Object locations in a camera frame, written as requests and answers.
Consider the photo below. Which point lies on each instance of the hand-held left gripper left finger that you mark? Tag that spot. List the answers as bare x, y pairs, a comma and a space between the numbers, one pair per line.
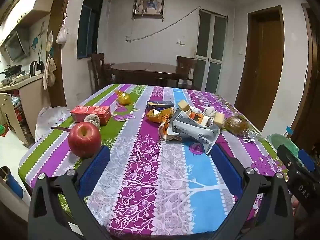
96, 170

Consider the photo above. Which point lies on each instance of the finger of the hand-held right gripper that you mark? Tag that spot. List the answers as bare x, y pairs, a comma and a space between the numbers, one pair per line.
287, 155
306, 158

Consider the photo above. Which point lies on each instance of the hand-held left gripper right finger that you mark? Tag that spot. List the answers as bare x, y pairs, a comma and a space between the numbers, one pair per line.
226, 171

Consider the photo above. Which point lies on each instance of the green plastic basin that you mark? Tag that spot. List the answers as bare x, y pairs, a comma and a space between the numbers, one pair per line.
281, 141

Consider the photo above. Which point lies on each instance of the white face mask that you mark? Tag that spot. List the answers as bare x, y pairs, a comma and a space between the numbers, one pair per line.
209, 110

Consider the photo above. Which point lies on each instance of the yellow sponge cube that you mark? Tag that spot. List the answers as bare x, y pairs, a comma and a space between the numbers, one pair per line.
219, 118
183, 105

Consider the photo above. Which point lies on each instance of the dark blue box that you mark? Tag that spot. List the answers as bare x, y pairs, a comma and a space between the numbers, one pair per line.
160, 104

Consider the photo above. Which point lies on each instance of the blue tape piece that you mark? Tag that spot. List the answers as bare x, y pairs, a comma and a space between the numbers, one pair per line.
289, 130

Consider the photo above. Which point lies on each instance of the red apple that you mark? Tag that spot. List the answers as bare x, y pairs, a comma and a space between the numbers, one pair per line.
84, 140

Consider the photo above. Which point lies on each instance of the striped floral tablecloth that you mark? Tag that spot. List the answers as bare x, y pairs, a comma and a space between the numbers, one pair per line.
140, 160

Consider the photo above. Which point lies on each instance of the bread in plastic bag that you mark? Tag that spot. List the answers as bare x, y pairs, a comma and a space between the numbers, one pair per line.
236, 125

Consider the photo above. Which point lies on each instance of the beige rough sponge ball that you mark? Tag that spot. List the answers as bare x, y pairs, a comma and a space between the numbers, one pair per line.
92, 120

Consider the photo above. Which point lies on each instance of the grey crumpled packet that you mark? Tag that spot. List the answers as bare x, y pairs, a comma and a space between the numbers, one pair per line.
192, 128

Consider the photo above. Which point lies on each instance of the red juice carton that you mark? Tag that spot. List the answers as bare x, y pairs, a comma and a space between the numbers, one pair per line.
90, 112

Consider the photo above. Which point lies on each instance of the orange white small carton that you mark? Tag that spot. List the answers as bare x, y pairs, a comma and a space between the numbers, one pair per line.
199, 118

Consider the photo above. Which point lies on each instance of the white plastic bag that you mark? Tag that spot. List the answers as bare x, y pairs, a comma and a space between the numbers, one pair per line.
48, 120

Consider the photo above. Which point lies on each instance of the orange white wrapper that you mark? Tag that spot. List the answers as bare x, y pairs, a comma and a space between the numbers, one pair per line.
166, 133

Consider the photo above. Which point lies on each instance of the gold foil wrapper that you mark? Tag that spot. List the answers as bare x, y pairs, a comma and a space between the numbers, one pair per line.
124, 98

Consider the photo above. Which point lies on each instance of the orange snack packet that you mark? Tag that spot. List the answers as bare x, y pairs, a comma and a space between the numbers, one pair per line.
158, 114

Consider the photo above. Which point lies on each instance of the blue bin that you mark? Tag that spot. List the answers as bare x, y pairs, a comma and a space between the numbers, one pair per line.
12, 182

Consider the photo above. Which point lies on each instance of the brown wooden door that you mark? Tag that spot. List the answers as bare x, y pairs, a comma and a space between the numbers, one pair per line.
265, 67

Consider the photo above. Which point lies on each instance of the kitchen counter cabinet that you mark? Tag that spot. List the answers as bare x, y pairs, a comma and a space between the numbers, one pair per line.
30, 105

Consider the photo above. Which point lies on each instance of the dark wooden chair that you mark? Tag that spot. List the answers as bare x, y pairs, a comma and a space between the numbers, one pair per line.
98, 67
186, 66

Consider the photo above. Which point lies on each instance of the hanging beige cloth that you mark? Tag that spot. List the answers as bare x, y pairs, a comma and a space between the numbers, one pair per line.
49, 73

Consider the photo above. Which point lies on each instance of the dark wooden dining table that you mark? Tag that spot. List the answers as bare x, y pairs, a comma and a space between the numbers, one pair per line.
142, 68

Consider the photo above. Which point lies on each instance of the black kettle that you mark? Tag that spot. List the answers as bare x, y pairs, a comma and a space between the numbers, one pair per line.
35, 67

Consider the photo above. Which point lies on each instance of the frosted glass double door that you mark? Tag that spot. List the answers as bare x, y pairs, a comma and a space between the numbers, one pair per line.
211, 50

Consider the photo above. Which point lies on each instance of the black wok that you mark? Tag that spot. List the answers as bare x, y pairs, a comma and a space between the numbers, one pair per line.
12, 70

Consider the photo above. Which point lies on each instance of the hanging plastic bag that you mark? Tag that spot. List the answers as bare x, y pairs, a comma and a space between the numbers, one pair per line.
62, 33

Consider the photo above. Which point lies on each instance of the range hood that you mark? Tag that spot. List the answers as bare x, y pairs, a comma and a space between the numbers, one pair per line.
17, 46

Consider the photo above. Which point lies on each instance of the dark window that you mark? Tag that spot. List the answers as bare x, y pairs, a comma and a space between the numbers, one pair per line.
88, 22

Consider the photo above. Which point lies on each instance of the brown wooden door frame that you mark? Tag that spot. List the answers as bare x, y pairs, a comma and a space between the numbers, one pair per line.
310, 67

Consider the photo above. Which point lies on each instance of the framed wall picture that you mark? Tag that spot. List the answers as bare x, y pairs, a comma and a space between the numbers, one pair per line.
148, 7

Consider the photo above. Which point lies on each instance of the beige wall cabinet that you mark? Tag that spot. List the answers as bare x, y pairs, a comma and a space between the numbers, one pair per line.
27, 5

